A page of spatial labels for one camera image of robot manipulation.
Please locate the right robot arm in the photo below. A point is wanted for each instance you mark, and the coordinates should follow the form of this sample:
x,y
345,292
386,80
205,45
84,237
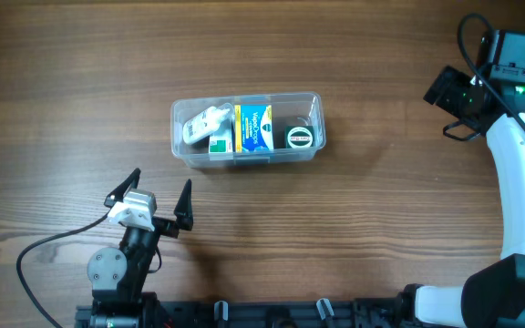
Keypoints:
x,y
492,104

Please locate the white spray bottle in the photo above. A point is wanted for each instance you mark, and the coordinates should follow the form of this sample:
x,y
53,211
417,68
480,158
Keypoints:
x,y
204,124

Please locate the white medicine box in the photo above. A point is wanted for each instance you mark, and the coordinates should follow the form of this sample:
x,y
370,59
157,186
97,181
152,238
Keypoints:
x,y
233,125

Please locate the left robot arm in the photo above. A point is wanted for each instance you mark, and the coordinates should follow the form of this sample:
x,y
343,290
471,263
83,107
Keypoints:
x,y
118,274

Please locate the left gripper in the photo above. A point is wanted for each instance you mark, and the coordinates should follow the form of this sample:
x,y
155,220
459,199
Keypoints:
x,y
162,226

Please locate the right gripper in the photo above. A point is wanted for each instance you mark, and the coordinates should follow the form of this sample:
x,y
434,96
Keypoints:
x,y
441,87

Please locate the green round-label box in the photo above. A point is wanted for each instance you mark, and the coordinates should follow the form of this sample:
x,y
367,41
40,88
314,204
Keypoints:
x,y
299,137

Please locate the blue yellow VapoDrops box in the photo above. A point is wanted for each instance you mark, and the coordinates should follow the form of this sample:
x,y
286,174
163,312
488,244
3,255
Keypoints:
x,y
248,109

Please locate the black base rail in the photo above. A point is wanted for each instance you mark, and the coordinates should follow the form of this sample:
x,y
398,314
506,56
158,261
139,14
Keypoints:
x,y
375,312

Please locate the clear plastic container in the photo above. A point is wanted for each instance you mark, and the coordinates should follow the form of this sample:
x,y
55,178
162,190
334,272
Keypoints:
x,y
289,109

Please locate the white green box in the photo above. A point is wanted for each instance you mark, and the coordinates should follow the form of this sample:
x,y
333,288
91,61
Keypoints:
x,y
221,143

